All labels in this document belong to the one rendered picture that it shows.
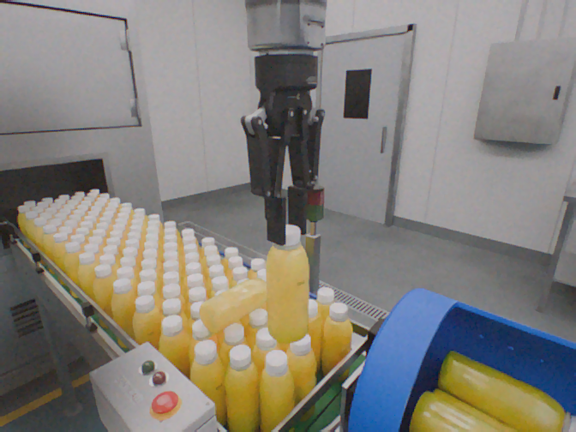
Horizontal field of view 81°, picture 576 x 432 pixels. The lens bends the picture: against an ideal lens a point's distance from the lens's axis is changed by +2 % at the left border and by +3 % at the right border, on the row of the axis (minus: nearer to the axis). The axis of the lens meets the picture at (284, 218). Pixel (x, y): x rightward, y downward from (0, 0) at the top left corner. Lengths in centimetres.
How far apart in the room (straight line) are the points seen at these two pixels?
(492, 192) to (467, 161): 39
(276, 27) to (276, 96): 7
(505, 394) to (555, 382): 12
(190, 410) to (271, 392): 16
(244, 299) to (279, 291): 22
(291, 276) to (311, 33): 30
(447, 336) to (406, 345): 24
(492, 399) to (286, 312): 32
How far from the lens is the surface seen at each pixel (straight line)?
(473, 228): 406
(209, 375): 69
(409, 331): 50
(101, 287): 105
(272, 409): 69
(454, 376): 62
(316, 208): 102
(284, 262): 47
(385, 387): 49
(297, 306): 51
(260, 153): 40
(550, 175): 382
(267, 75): 41
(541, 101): 357
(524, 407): 62
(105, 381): 65
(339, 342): 79
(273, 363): 64
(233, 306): 69
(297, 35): 40
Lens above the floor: 152
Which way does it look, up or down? 20 degrees down
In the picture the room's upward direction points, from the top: straight up
